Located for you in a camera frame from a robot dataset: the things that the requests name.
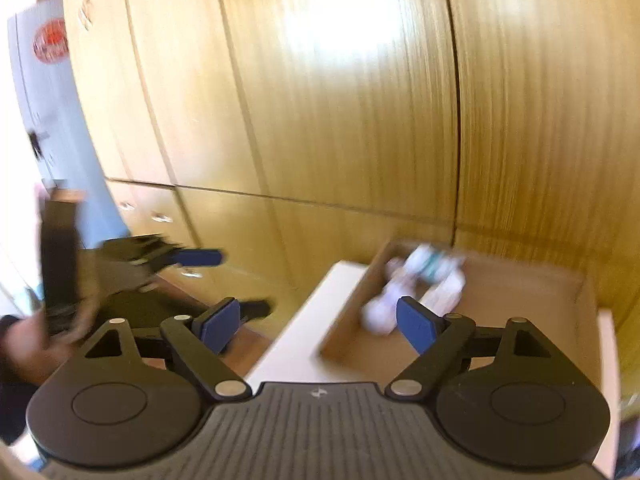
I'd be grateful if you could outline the white door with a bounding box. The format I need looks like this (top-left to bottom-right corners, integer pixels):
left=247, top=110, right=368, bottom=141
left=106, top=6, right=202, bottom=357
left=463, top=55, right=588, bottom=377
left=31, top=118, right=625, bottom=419
left=7, top=0, right=132, bottom=250

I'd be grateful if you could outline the red round sticker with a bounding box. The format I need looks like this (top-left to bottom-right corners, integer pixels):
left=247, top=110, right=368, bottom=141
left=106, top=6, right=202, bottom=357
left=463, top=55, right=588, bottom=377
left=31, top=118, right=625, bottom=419
left=31, top=16, right=69, bottom=64

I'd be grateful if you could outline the white teal printed cloth bundle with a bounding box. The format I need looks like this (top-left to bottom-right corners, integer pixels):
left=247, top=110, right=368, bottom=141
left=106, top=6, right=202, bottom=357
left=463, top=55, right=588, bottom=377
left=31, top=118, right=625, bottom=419
left=404, top=244, right=469, bottom=282

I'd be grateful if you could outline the black door handle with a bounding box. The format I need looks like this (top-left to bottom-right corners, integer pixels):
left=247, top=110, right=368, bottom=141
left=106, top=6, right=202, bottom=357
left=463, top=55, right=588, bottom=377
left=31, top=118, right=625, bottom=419
left=27, top=130, right=51, bottom=158

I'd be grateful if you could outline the pink white cloth bundle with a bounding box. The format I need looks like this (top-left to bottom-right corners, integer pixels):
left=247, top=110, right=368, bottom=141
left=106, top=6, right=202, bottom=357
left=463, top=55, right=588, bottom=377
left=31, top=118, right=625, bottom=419
left=384, top=257, right=417, bottom=287

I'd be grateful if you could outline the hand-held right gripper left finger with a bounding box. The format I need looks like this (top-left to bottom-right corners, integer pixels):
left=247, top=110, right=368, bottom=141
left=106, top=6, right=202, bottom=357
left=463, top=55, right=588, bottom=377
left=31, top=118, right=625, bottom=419
left=83, top=297, right=252, bottom=402

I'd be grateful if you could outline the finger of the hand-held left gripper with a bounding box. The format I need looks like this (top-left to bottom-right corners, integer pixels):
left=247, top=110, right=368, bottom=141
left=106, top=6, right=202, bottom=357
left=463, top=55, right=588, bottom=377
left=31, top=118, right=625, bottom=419
left=102, top=287, right=272, bottom=328
left=150, top=245, right=225, bottom=273

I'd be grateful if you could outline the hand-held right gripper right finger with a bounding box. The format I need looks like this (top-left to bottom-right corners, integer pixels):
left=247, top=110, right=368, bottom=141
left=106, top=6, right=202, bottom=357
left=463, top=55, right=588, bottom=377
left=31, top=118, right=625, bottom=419
left=384, top=295, right=556, bottom=402

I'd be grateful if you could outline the cardboard box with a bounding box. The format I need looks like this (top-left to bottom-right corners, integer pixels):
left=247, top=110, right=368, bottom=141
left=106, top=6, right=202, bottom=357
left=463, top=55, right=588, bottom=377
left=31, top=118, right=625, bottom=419
left=319, top=240, right=624, bottom=479

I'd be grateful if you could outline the person's left hand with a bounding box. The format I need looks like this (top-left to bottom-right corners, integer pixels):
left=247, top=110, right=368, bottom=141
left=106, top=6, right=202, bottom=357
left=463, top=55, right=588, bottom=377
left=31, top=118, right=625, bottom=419
left=0, top=305, right=98, bottom=387

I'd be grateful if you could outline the wooden wardrobe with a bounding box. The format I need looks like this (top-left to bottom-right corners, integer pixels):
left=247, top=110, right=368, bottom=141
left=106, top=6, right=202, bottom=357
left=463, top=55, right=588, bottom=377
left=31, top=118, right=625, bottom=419
left=37, top=0, right=640, bottom=361

